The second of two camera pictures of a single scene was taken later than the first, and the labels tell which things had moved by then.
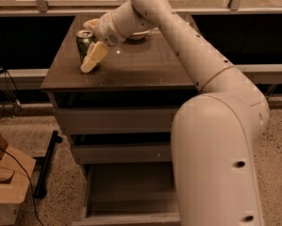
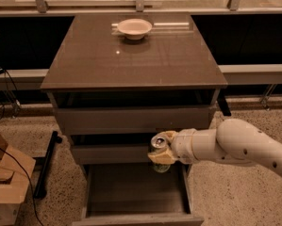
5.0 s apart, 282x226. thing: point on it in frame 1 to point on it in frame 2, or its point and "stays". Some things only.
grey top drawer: [118, 121] stays
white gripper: [105, 29] to [182, 145]
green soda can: [84, 40] to [159, 144]
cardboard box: [8, 183] stays
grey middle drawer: [124, 153] stays
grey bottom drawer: [119, 194] stays
